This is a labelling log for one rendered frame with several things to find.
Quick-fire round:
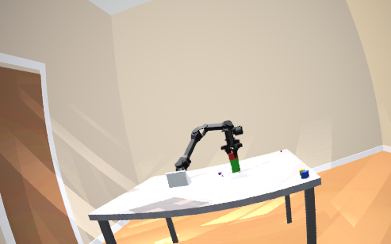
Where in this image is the red block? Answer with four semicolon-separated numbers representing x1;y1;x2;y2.
228;152;238;160

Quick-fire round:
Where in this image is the green block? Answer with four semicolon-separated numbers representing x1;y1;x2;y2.
231;165;240;173
230;158;240;166

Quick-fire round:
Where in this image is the small blue block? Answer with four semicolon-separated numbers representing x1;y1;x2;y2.
301;170;309;179

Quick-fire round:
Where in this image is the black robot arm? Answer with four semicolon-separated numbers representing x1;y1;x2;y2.
175;120;243;172

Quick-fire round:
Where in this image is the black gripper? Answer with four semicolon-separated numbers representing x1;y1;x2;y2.
220;137;243;158

